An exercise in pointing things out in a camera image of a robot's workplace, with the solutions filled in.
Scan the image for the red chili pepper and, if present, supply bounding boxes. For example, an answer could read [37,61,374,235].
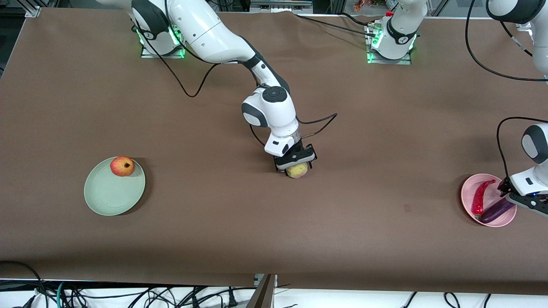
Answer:
[471,179,496,215]

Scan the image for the pink round plate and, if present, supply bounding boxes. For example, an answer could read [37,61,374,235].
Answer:
[461,173,517,227]

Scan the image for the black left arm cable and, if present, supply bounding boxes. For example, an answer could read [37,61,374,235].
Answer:
[465,0,548,180]

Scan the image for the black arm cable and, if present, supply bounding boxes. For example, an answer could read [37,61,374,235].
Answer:
[465,0,548,180]
[128,9,339,148]

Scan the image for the brown table cover sheet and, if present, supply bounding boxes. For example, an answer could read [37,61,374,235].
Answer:
[0,8,548,296]

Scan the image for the long black base cable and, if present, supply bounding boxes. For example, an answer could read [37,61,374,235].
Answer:
[295,15,377,37]

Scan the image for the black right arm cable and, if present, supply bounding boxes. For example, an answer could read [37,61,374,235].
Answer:
[128,9,339,148]

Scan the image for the red apple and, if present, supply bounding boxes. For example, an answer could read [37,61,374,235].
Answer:
[110,156,135,177]

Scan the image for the brown wooden post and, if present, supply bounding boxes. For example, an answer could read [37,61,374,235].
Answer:
[246,274,277,308]

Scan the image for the short black base cable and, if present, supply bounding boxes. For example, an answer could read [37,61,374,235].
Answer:
[338,12,375,27]

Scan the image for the purple eggplant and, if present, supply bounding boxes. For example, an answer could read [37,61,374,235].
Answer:
[479,199,516,224]

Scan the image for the colourful background items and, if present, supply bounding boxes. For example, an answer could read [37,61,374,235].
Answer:
[353,0,399,12]

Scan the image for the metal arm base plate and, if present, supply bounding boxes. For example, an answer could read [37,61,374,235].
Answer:
[367,50,412,65]
[140,43,187,59]

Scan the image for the black arched floor cable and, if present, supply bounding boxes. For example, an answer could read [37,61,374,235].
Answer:
[0,260,48,308]

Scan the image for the yellow pink peach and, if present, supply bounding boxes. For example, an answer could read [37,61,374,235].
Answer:
[286,162,310,179]

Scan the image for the grey aluminium rail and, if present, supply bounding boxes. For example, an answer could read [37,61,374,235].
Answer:
[250,0,313,13]

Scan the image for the pale green round plate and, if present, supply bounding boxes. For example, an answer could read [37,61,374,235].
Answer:
[84,157,146,216]

